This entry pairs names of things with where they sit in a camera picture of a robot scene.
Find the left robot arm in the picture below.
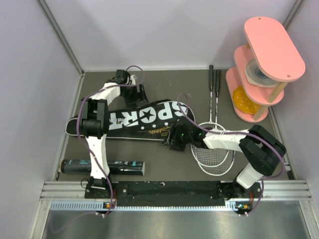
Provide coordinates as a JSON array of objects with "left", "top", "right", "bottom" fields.
[{"left": 76, "top": 65, "right": 142, "bottom": 199}]

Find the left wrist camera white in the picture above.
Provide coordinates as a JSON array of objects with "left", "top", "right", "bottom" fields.
[{"left": 128, "top": 74, "right": 137, "bottom": 85}]

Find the white badminton racket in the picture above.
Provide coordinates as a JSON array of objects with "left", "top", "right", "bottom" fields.
[
  {"left": 191, "top": 65, "right": 229, "bottom": 161},
  {"left": 192, "top": 68, "right": 235, "bottom": 176}
]

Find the black shuttlecock tube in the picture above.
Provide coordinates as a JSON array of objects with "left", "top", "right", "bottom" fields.
[{"left": 60, "top": 159, "right": 146, "bottom": 176}]

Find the pink three-tier shelf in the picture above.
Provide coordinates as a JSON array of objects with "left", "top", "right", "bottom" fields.
[{"left": 226, "top": 16, "right": 306, "bottom": 123}]

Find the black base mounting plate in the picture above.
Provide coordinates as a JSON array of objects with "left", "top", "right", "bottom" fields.
[{"left": 84, "top": 181, "right": 262, "bottom": 207}]

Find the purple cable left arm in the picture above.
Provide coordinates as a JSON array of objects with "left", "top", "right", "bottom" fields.
[{"left": 76, "top": 65, "right": 147, "bottom": 217}]

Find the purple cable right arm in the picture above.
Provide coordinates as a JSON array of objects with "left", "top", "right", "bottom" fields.
[{"left": 176, "top": 93, "right": 287, "bottom": 217}]

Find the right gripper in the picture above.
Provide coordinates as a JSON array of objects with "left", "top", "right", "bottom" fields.
[{"left": 161, "top": 123, "right": 193, "bottom": 151}]

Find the yellow dotted plate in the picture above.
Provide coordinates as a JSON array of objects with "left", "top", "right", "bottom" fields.
[{"left": 232, "top": 86, "right": 260, "bottom": 115}]

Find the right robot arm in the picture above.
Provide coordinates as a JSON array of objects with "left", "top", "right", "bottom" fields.
[{"left": 162, "top": 120, "right": 286, "bottom": 197}]

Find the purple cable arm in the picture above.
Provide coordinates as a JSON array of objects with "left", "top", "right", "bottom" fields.
[
  {"left": 176, "top": 93, "right": 287, "bottom": 217},
  {"left": 76, "top": 65, "right": 147, "bottom": 217}
]

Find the black sport racket bag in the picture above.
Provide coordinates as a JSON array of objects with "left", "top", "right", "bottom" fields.
[{"left": 65, "top": 99, "right": 195, "bottom": 141}]

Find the aluminium frame rail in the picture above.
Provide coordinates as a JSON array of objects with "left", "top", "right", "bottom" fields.
[{"left": 40, "top": 180, "right": 312, "bottom": 212}]

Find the tape roll on shelf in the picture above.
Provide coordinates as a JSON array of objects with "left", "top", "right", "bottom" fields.
[{"left": 245, "top": 59, "right": 277, "bottom": 88}]

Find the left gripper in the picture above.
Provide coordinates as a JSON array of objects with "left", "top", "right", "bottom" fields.
[{"left": 121, "top": 83, "right": 149, "bottom": 108}]

